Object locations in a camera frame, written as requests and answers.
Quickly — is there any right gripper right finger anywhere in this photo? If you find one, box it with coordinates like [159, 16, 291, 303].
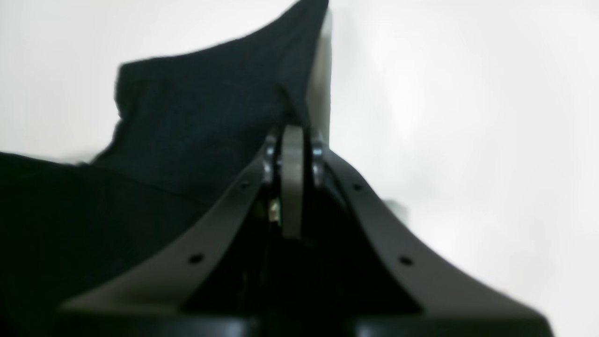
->
[307, 131, 546, 323]

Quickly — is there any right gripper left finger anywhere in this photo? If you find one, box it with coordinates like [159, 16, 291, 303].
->
[61, 127, 282, 312]

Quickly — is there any black T-shirt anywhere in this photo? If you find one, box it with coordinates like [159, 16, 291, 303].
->
[0, 0, 328, 335]

